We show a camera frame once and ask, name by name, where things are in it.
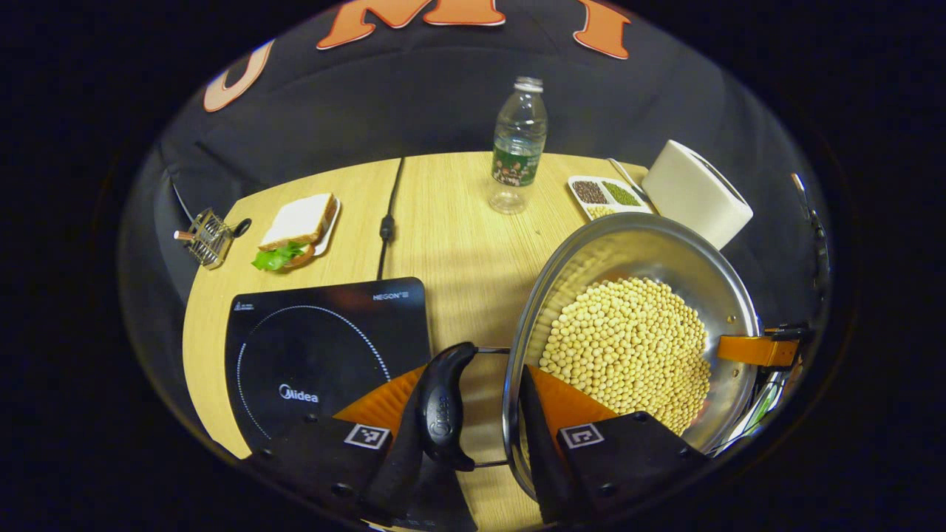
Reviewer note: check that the white divided dish of beans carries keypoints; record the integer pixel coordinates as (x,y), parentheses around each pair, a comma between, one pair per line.
(606,193)

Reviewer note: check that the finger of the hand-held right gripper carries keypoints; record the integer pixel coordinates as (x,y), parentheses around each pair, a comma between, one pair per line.
(754,350)

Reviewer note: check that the black induction cooktop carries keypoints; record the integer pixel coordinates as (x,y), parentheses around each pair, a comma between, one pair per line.
(310,340)

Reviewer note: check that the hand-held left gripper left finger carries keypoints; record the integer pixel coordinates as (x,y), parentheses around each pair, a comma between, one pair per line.
(395,480)

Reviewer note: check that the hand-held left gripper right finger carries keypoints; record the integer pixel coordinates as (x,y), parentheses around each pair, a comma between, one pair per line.
(550,473)

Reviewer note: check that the small white plate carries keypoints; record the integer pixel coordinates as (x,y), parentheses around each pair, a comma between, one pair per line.
(329,225)

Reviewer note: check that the sandwich with lettuce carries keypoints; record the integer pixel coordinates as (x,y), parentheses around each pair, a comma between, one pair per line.
(295,225)

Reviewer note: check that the pile of soybeans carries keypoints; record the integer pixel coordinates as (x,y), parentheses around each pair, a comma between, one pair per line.
(628,347)

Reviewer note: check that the clear plastic water bottle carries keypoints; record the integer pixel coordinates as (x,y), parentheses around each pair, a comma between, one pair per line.
(517,148)

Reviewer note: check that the white toaster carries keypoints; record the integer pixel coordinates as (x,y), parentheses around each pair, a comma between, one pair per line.
(695,192)

